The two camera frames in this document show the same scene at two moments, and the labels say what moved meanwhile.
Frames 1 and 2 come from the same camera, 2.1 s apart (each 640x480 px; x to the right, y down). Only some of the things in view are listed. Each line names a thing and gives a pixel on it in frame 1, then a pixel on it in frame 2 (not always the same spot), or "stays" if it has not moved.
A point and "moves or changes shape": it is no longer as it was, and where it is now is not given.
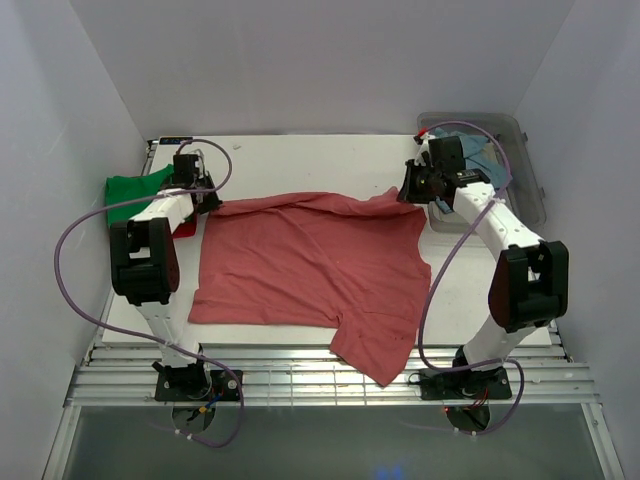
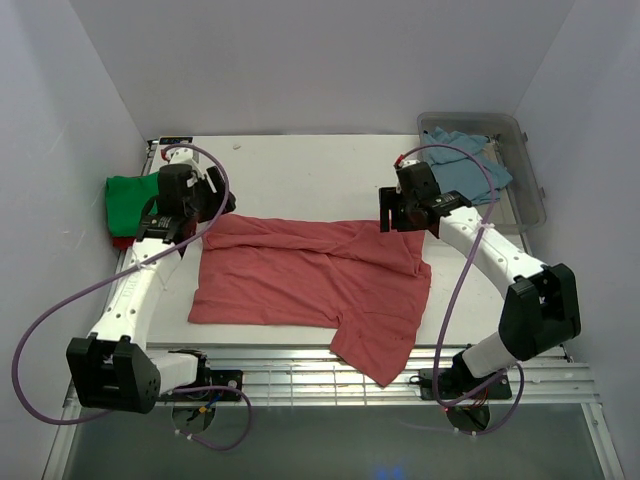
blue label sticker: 173,140 stays
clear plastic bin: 522,191 stays
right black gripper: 408,194 → 388,200
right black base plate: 464,384 stays
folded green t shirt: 120,189 stays
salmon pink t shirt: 357,264 moves or changes shape
